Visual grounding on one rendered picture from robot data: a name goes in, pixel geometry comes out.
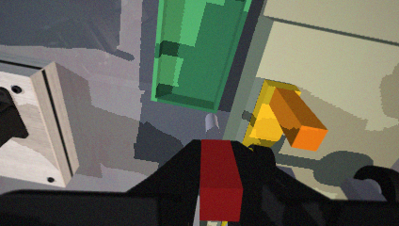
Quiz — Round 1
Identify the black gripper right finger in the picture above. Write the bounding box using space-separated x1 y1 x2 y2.
231 140 399 226

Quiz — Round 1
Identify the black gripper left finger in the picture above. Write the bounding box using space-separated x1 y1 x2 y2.
0 139 201 226

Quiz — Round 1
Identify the small blue wheeled trolley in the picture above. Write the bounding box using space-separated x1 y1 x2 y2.
221 144 399 226

